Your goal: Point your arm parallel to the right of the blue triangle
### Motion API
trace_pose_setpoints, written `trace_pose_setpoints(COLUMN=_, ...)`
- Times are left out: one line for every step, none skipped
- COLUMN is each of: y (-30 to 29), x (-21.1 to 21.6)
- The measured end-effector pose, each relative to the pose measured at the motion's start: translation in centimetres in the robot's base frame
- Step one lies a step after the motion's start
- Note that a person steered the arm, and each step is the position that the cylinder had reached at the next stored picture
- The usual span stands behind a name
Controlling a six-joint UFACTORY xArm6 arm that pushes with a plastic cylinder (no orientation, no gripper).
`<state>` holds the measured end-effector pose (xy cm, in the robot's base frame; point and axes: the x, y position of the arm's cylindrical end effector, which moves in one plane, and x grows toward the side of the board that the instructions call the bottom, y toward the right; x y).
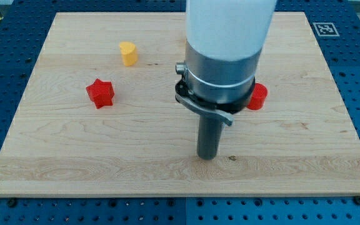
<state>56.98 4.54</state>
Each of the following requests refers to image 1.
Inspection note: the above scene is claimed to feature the light wooden board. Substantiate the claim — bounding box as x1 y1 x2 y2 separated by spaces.
0 12 360 198

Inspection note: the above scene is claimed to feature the white fiducial marker tag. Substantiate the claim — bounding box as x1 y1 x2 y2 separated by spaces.
313 22 339 37

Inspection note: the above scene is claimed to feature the yellow heart block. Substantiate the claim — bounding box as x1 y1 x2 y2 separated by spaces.
119 41 138 66

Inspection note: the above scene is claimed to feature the red star block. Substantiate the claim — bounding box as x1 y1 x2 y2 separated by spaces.
86 79 114 109

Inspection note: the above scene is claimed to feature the red cylinder block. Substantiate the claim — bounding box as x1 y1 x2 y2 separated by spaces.
247 83 268 110

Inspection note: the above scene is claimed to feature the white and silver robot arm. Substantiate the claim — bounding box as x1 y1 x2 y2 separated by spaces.
175 0 277 113

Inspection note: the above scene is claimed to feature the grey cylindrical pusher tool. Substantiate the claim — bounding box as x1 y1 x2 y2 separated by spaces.
175 94 234 160

